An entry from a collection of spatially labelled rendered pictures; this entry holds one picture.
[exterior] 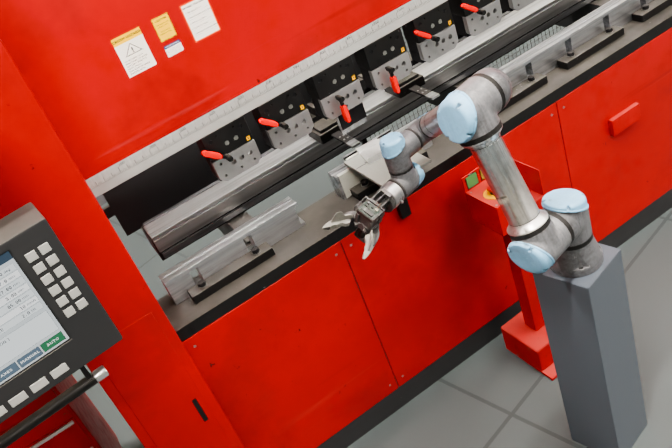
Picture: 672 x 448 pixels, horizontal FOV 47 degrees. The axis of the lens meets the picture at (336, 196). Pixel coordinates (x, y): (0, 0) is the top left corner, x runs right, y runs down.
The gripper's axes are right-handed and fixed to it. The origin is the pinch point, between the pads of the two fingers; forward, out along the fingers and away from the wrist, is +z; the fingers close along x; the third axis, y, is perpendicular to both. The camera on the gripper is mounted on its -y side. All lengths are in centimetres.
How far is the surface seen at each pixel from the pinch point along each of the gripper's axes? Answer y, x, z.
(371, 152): -15, -21, -44
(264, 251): -29.3, -26.1, 2.8
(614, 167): -47, 41, -132
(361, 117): -8, -30, -48
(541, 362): -74, 63, -54
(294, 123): 1.0, -39.5, -23.9
